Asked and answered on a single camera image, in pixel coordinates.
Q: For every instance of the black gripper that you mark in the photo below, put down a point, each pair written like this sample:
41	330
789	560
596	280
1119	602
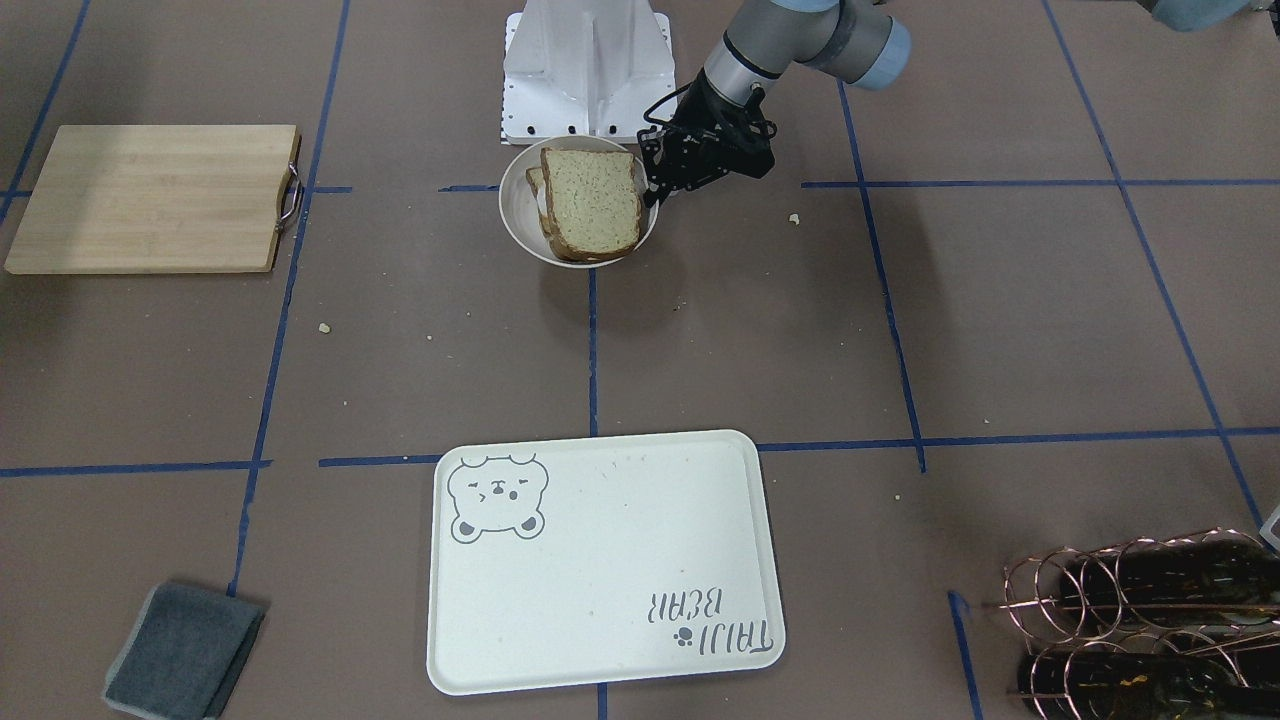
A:
700	117

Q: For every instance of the bread slice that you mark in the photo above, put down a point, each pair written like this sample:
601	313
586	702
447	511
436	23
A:
559	165
537	185

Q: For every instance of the white round plate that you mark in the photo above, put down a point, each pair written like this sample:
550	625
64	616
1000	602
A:
519	209

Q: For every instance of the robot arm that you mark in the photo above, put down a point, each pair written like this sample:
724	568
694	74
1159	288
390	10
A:
852	41

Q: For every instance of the cream bear serving tray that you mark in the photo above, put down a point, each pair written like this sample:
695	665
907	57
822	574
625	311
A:
600	560

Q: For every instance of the wooden cutting board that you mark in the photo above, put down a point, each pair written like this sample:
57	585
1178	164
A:
159	200

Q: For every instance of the dark green wine bottle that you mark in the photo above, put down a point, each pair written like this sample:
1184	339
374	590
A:
1218	582

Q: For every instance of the folded grey cloth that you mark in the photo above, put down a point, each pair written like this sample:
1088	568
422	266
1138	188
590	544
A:
185	654

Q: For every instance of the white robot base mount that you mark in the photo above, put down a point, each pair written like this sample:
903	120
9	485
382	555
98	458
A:
586	68

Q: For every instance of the copper wire bottle rack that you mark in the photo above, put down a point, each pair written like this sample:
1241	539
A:
1029	590

